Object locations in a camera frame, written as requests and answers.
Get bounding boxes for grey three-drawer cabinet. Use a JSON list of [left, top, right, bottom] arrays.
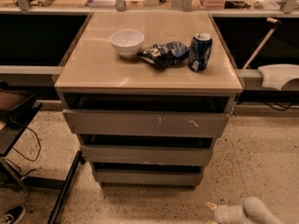
[[53, 10, 244, 190]]

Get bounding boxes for grey top drawer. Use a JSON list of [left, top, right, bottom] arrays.
[[63, 109, 229, 137]]

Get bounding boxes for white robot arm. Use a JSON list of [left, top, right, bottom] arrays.
[[206, 196, 285, 224]]

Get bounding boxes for black cable under ledge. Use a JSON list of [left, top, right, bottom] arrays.
[[264, 102, 297, 112]]

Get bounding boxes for grey drawer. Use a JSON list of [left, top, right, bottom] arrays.
[[81, 145, 212, 166], [93, 170, 203, 187], [63, 109, 229, 137]]

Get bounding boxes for blue soda can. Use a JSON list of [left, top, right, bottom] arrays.
[[188, 33, 212, 72]]

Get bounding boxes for white bowl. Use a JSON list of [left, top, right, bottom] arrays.
[[109, 30, 145, 58]]

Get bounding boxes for blue crumpled snack bag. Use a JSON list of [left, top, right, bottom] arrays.
[[137, 41, 190, 68]]

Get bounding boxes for black cart on left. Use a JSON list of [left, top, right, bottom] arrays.
[[0, 88, 84, 224]]

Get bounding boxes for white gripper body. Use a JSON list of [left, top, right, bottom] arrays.
[[213, 205, 247, 224]]

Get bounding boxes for black cable on floor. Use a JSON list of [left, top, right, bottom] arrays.
[[3, 124, 43, 179]]

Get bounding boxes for grey middle drawer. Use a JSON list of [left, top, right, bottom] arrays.
[[81, 145, 212, 166]]

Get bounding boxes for black and white sneaker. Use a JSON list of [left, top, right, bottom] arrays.
[[0, 205, 26, 224]]

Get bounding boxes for white dustpan with handle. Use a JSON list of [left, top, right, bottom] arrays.
[[242, 17, 299, 91]]

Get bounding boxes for grey bottom drawer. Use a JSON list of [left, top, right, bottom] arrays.
[[93, 170, 203, 187]]

